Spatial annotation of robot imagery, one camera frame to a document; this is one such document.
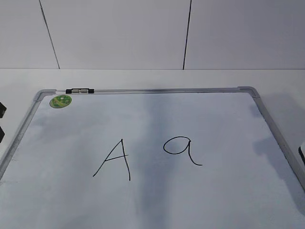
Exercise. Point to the white framed whiteboard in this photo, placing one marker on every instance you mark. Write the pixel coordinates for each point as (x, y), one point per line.
(151, 159)

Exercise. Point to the black silver hanging clip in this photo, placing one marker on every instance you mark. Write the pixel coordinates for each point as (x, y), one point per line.
(79, 91)

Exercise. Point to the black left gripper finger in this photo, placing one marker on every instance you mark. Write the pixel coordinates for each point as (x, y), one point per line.
(2, 110)
(2, 134)

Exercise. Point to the round green magnet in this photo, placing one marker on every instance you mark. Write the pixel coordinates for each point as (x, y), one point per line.
(60, 101)

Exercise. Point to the white rectangular board eraser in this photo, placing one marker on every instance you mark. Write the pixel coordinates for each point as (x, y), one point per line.
(301, 151)

